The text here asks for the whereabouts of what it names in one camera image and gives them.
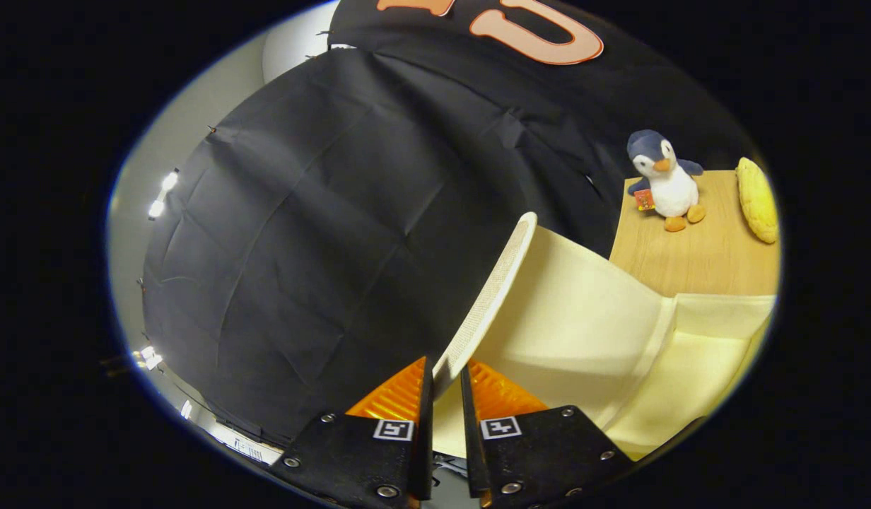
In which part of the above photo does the ceiling light panel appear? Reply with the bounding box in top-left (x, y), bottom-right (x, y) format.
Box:
top-left (147, 170), bottom-right (180, 220)

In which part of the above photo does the penguin plush toy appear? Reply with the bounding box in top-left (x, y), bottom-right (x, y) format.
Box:
top-left (625, 129), bottom-right (706, 233)

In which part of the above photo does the yellow plush bun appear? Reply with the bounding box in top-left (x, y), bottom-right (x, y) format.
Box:
top-left (735, 157), bottom-right (780, 245)

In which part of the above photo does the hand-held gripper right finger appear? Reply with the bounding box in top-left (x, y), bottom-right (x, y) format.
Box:
top-left (460, 359), bottom-right (634, 509)

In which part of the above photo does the cream fabric storage box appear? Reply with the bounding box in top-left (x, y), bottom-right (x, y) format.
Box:
top-left (432, 211), bottom-right (777, 460)

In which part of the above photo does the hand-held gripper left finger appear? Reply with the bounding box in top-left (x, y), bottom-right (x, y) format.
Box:
top-left (269, 356), bottom-right (436, 509)

